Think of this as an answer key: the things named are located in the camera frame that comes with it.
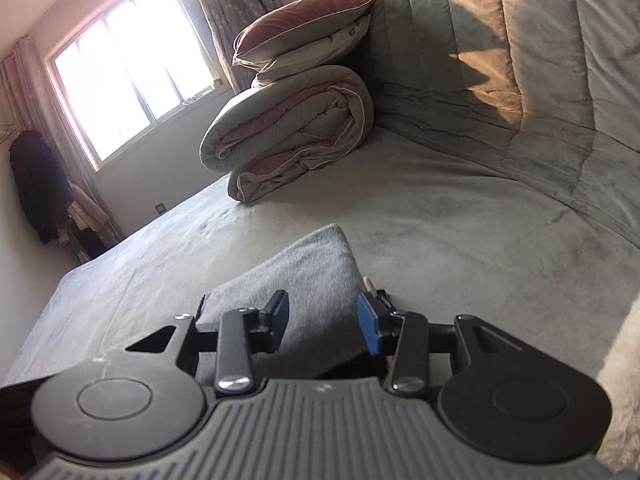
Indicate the patterned curtain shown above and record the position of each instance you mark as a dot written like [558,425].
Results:
[45,110]
[235,20]

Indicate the folded pink grey quilt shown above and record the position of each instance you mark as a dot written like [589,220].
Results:
[290,130]

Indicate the window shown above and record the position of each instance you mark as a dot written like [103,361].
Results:
[130,70]

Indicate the white fluffy rug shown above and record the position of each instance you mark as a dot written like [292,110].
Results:
[622,385]

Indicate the grey quilted headboard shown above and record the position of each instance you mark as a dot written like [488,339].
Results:
[500,85]

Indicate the folded black garment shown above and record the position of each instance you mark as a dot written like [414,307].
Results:
[350,366]

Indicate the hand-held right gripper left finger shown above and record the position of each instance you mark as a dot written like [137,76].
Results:
[280,317]

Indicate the hanging dark clothes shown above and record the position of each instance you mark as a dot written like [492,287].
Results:
[40,185]

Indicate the grey knit sweater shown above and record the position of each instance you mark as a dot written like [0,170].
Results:
[315,280]

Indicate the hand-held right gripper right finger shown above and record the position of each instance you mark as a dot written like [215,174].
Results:
[368,322]

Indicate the pink grey pillow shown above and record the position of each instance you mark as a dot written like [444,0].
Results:
[300,30]

